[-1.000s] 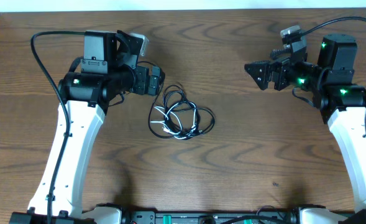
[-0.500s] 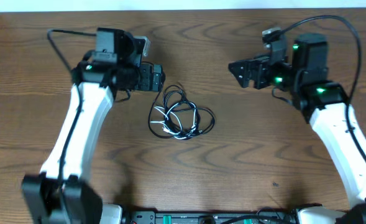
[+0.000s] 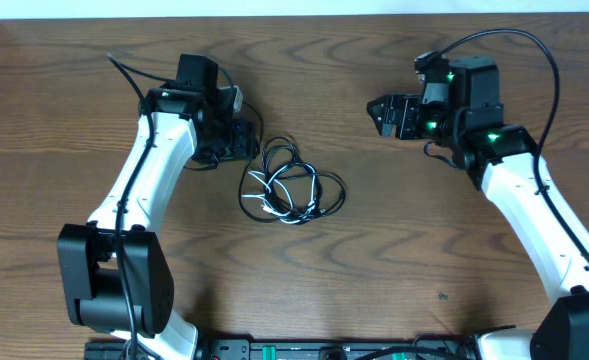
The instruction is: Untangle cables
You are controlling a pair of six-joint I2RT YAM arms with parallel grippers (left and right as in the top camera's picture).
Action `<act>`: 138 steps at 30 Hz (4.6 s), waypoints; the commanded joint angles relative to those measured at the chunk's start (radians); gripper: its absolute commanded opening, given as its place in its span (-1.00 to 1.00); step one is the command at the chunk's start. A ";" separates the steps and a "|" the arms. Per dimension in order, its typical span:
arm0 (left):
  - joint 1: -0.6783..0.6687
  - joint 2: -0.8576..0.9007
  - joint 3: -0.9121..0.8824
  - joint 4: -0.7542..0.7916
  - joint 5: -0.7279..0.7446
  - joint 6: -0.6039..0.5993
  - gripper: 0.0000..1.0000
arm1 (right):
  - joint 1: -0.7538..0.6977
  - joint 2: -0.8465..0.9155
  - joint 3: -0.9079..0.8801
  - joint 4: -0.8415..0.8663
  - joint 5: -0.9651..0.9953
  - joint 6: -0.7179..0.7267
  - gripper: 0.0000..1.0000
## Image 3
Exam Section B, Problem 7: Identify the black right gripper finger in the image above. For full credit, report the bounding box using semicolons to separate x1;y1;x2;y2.
366;94;399;120
373;117;399;137

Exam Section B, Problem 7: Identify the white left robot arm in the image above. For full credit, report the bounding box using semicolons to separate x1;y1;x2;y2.
57;54;259;359

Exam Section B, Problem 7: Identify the white USB cable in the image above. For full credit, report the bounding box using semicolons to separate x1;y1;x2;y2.
241;164;320;224

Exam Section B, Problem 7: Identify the black USB cable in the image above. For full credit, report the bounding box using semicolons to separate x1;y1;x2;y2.
237;135;348;225

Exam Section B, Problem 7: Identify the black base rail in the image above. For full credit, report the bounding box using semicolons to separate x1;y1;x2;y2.
83;335;480;360

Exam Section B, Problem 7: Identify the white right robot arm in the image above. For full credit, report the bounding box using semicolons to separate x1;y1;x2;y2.
367;55;589;359

